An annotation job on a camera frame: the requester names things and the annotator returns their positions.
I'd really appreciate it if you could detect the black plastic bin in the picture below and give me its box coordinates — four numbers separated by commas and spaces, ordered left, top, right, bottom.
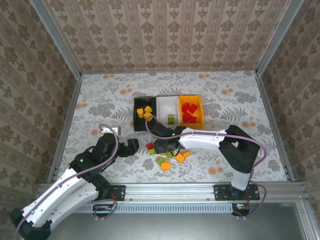
133, 96, 159, 133

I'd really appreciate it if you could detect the orange plastic bin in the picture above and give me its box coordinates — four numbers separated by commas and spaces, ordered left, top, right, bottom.
178, 94, 205, 130

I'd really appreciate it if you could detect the white plastic bin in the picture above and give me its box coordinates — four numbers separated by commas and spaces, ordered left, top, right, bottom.
156, 96, 181, 127

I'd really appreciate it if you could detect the floral patterned table covering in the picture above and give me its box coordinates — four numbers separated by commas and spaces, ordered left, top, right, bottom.
56, 71, 288, 183

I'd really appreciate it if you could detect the left base connector board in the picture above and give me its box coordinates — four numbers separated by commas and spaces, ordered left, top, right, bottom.
93, 203, 117, 217

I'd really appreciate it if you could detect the base connector board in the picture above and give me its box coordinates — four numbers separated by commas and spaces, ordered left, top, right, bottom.
93, 203, 117, 217
231, 202, 251, 217

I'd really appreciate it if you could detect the grey metal panel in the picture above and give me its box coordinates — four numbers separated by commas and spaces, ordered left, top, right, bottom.
37, 202, 308, 240

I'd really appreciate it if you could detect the right base connector board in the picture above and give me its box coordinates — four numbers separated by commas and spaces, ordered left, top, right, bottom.
231, 202, 251, 217

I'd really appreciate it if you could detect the aluminium side rail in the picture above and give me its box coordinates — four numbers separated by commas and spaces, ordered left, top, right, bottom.
46, 76, 84, 183
254, 71, 296, 183

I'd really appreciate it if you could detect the aluminium mounting rail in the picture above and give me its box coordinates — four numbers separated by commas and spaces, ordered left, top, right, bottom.
37, 182, 307, 204

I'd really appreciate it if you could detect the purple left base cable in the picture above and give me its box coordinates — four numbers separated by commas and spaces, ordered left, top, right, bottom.
92, 198, 118, 221

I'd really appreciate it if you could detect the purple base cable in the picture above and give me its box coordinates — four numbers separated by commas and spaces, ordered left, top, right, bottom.
234, 181, 268, 221
92, 198, 118, 221

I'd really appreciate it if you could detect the grey slotted cable duct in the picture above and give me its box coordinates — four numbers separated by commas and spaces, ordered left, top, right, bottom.
72, 202, 235, 214

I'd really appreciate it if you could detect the thin aluminium cross rail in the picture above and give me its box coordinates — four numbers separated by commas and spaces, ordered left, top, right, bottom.
81, 70, 258, 75

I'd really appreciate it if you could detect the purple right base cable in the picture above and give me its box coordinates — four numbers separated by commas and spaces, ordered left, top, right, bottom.
234, 181, 268, 221

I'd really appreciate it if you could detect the aluminium frame post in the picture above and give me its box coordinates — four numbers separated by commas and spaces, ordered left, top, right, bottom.
29, 0, 83, 79
255, 0, 305, 76

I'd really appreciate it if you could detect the aluminium corner frame bar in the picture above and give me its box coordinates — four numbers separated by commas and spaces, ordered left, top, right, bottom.
296, 199, 320, 240

